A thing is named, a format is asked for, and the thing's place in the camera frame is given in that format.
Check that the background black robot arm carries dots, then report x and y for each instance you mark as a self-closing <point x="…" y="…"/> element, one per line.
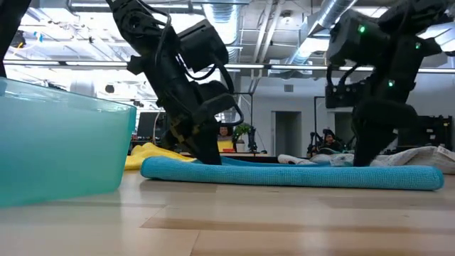
<point x="313" y="142"/>
<point x="252" y="142"/>

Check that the small green potted plant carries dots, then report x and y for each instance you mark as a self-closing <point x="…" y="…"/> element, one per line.
<point x="243" y="128"/>

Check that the small yellow cloth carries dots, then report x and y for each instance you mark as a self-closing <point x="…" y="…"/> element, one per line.
<point x="225" y="145"/>

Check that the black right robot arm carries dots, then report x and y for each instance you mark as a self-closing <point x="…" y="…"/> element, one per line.
<point x="355" y="39"/>

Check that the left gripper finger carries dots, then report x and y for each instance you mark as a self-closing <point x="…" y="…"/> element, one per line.
<point x="191" y="149"/>
<point x="211" y="145"/>

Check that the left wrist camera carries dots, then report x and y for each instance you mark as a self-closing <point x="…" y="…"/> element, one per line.
<point x="213" y="90"/>

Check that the linear ceiling light strip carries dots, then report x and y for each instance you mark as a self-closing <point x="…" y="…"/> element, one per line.
<point x="96" y="63"/>

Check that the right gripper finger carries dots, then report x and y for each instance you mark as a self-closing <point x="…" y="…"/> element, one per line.
<point x="364" y="149"/>

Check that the black ceiling speaker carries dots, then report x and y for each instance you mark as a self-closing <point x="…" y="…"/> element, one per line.
<point x="109" y="89"/>

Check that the black storage cabinet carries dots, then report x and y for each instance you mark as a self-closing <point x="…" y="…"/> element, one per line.
<point x="437" y="131"/>

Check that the blue microfiber towel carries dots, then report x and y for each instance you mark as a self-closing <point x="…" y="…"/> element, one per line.
<point x="284" y="176"/>

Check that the black computer monitor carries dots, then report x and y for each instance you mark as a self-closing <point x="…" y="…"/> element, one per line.
<point x="149" y="124"/>

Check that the silver spiral air duct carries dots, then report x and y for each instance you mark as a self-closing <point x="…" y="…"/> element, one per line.
<point x="320" y="25"/>
<point x="224" y="10"/>

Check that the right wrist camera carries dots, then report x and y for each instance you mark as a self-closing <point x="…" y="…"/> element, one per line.
<point x="343" y="96"/>

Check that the background wooden table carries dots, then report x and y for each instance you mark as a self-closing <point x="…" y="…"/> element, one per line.
<point x="249" y="155"/>

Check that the grey microfiber towel white tag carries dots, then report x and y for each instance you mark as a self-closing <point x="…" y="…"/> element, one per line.
<point x="419" y="158"/>

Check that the teal translucent plastic bin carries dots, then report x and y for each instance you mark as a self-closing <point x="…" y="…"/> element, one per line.
<point x="64" y="149"/>

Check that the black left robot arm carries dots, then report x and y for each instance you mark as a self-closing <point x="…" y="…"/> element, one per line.
<point x="142" y="25"/>

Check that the yellow microfiber towel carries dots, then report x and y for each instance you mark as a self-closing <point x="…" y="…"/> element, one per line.
<point x="149" y="154"/>

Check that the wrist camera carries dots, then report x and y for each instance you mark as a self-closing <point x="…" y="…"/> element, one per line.
<point x="343" y="96"/>
<point x="213" y="90"/>

